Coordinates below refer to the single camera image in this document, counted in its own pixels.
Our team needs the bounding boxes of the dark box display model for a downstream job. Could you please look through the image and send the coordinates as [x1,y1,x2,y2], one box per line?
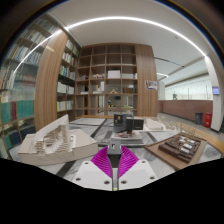
[109,112,145,145]

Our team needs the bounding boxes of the long curved ceiling light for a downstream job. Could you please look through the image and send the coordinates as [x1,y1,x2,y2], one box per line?
[13,15,208,78]

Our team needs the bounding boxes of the tall glass-front bookshelf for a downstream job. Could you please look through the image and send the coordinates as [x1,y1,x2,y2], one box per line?
[0,14,64,158]

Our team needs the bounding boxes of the brown model on wooden board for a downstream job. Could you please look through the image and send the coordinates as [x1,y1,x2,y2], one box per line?
[144,131,208,172]

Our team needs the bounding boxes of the wooden grid shelf unit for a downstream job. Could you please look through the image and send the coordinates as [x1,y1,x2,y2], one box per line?
[73,43,139,118]

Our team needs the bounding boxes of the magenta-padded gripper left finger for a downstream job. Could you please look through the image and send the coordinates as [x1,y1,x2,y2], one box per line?
[71,145,115,192]

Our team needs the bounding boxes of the small white building model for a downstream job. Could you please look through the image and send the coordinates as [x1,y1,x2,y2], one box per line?
[143,118,165,132]

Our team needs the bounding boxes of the narrow wooden bookshelf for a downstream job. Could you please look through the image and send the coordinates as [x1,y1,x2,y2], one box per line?
[55,38,81,121]

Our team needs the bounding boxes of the wall poster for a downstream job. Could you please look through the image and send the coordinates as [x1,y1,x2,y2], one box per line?
[144,79,159,91]

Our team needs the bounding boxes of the red bin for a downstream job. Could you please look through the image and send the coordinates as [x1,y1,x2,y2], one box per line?
[204,112,213,129]

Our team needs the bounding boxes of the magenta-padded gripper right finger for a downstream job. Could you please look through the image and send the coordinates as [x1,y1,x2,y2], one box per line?
[114,145,158,192]

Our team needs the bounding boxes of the light wooden stick model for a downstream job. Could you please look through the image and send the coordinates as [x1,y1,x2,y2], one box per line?
[164,119,196,134]

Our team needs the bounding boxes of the white architectural building model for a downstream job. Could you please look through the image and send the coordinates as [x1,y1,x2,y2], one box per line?
[17,114,99,166]

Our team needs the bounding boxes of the dark bin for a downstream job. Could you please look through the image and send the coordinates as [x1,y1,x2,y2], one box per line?
[194,111,204,126]

